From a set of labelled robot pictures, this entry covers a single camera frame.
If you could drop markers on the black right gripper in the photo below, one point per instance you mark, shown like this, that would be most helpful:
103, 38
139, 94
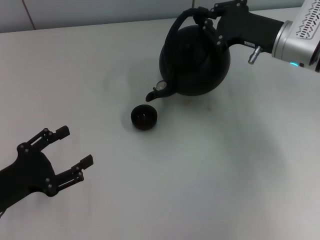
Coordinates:
245, 27

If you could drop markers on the black round teapot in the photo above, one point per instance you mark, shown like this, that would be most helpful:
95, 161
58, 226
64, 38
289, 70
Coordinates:
195, 70

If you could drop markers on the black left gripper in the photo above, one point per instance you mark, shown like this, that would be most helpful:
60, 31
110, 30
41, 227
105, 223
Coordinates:
27, 172

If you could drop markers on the silver connector plug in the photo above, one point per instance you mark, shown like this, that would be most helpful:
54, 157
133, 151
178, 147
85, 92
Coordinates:
255, 55

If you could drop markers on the small black teacup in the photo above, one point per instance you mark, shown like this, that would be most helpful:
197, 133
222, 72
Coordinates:
143, 120

